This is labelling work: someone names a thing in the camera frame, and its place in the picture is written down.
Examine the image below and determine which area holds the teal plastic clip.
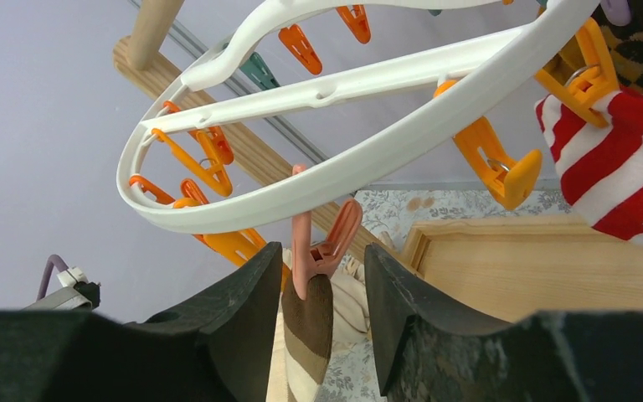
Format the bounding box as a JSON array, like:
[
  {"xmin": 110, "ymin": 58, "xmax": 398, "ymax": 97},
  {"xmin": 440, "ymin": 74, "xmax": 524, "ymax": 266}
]
[{"xmin": 239, "ymin": 52, "xmax": 280, "ymax": 90}]

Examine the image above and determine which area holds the red white striped sock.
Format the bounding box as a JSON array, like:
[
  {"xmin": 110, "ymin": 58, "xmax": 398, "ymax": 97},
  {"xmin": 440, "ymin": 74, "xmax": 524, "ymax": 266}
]
[{"xmin": 535, "ymin": 90, "xmax": 643, "ymax": 246}]

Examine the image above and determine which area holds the beige crumpled cloth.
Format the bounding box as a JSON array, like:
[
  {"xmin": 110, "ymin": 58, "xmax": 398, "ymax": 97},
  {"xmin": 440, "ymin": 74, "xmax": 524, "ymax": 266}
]
[{"xmin": 276, "ymin": 229, "xmax": 400, "ymax": 351}]

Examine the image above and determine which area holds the floral table mat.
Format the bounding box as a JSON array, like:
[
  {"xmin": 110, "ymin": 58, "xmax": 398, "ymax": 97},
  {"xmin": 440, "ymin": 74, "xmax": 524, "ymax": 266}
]
[{"xmin": 316, "ymin": 190, "xmax": 510, "ymax": 401}]

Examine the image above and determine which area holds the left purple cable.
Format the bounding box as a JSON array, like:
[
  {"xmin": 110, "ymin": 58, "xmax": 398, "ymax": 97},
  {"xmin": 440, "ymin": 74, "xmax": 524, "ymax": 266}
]
[{"xmin": 35, "ymin": 254, "xmax": 104, "ymax": 312}]

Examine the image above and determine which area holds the brown tan striped sock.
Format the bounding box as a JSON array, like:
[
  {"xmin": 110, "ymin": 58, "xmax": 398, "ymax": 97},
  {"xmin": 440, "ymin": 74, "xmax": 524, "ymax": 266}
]
[{"xmin": 265, "ymin": 275, "xmax": 333, "ymax": 401}]

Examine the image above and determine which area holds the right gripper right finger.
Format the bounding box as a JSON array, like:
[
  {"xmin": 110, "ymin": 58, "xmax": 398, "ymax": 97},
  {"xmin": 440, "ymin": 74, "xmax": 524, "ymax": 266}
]
[{"xmin": 364, "ymin": 244, "xmax": 643, "ymax": 401}]

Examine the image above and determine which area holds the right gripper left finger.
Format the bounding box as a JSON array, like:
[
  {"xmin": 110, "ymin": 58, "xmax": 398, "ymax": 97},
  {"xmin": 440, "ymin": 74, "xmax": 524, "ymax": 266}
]
[{"xmin": 0, "ymin": 242, "xmax": 282, "ymax": 401}]

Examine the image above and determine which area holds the orange plastic clip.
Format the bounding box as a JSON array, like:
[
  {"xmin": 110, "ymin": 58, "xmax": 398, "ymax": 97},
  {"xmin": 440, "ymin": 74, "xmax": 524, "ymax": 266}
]
[
  {"xmin": 152, "ymin": 126, "xmax": 234, "ymax": 197},
  {"xmin": 129, "ymin": 174, "xmax": 267, "ymax": 267},
  {"xmin": 432, "ymin": 79, "xmax": 544, "ymax": 212},
  {"xmin": 534, "ymin": 18, "xmax": 620, "ymax": 128}
]

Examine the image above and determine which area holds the pink plastic clip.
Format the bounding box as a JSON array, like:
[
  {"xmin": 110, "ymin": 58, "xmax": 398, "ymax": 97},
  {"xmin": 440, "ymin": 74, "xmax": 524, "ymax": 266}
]
[{"xmin": 290, "ymin": 163, "xmax": 365, "ymax": 302}]

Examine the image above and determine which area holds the wooden hanging rack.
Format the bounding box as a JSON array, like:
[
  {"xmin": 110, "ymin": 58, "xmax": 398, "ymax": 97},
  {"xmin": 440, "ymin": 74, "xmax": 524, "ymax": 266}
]
[{"xmin": 114, "ymin": 1, "xmax": 643, "ymax": 322}]

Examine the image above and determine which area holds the white round clip hanger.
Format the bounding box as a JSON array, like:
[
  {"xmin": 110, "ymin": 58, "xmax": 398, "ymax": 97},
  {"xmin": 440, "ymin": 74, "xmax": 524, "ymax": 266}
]
[{"xmin": 116, "ymin": 1, "xmax": 599, "ymax": 234}]

